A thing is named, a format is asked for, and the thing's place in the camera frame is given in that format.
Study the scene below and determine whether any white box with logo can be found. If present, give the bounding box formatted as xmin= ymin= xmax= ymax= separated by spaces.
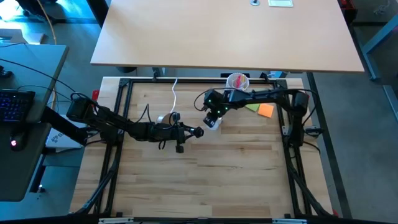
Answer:
xmin=45 ymin=124 xmax=85 ymax=149

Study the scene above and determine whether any white lightbulb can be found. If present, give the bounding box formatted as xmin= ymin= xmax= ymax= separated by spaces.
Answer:
xmin=207 ymin=118 xmax=224 ymax=131

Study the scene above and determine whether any black computer mouse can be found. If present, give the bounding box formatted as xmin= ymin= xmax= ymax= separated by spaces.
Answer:
xmin=9 ymin=132 xmax=26 ymax=152

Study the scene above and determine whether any black aluminium table frame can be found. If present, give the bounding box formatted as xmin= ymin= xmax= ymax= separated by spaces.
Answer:
xmin=74 ymin=76 xmax=335 ymax=218

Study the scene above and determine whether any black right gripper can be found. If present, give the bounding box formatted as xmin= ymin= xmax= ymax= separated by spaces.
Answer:
xmin=201 ymin=88 xmax=234 ymax=128

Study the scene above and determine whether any yellow cable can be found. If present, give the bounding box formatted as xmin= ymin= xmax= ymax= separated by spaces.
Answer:
xmin=36 ymin=0 xmax=58 ymax=110

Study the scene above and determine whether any large light wooden table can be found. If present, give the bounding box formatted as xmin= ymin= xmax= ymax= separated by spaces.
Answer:
xmin=90 ymin=0 xmax=365 ymax=73

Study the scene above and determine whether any grey desk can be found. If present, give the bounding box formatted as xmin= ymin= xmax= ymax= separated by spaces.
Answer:
xmin=0 ymin=43 xmax=70 ymax=202

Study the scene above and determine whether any white lamp cord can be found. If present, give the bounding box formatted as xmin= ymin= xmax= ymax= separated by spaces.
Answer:
xmin=170 ymin=77 xmax=179 ymax=114

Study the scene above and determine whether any black keyboard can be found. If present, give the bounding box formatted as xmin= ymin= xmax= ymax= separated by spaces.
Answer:
xmin=0 ymin=89 xmax=36 ymax=123

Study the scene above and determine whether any white wall plate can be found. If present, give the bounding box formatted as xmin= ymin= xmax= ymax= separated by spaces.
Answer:
xmin=267 ymin=0 xmax=294 ymax=7

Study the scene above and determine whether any white textured pen cup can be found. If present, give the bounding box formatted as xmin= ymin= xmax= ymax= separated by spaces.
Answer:
xmin=226 ymin=72 xmax=250 ymax=91

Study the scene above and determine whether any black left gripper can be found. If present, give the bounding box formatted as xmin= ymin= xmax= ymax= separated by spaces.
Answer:
xmin=151 ymin=121 xmax=205 ymax=154

